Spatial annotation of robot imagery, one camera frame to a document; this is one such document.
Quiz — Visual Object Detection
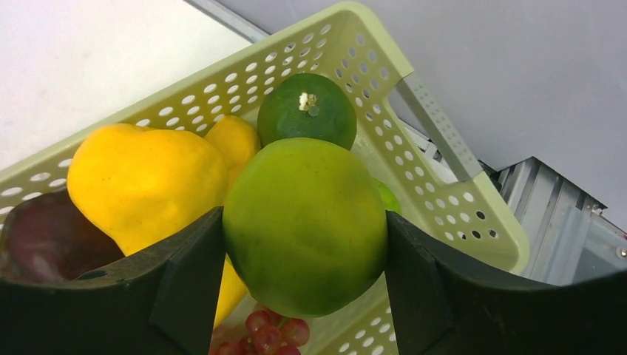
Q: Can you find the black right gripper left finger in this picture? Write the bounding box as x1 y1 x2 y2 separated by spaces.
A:
1 207 225 354

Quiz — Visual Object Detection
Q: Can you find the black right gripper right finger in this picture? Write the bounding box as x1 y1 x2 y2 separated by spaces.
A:
385 212 626 355

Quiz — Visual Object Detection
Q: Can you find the yellow fake fruit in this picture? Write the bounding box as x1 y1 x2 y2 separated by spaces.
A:
66 122 250 329

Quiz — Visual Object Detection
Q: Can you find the red fake fruit in bag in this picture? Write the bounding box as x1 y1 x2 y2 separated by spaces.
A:
209 308 311 355

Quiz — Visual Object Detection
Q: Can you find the green fake apple in basket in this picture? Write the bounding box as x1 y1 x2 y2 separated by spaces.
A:
377 181 402 214

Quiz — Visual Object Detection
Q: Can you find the dark purple fake fruit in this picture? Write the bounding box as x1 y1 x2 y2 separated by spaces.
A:
1 189 124 283

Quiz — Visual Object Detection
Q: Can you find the yellow fake mango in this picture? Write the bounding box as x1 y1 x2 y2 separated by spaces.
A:
205 115 261 190

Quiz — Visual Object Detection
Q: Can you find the green halved fake fruit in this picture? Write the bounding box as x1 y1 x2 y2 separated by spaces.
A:
257 73 357 150

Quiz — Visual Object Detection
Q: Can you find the yellow-green perforated plastic basket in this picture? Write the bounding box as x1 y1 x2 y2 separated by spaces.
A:
0 1 531 355

